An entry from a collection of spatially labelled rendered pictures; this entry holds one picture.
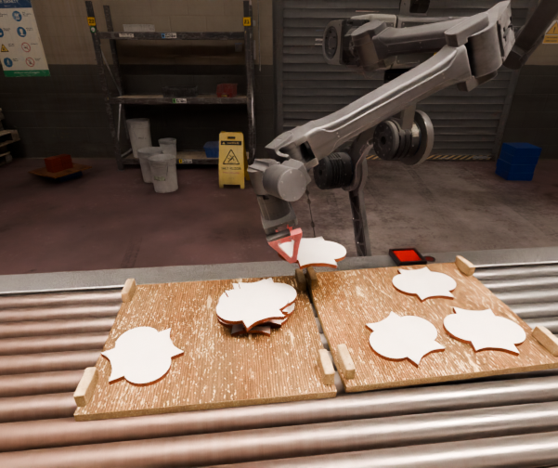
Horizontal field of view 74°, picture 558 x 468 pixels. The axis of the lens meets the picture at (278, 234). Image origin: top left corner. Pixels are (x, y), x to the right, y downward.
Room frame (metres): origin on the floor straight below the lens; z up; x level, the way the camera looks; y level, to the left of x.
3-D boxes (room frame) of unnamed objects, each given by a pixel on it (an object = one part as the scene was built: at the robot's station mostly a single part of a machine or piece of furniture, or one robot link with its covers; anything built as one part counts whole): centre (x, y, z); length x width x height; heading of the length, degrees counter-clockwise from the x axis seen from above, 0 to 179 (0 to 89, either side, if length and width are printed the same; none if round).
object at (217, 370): (0.58, 0.13, 0.93); 0.41 x 0.35 x 0.02; 96
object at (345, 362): (0.48, -0.12, 0.95); 0.06 x 0.02 x 0.03; 8
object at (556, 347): (0.53, -0.50, 0.95); 0.06 x 0.02 x 0.03; 8
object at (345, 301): (0.64, -0.29, 0.93); 0.41 x 0.35 x 0.02; 98
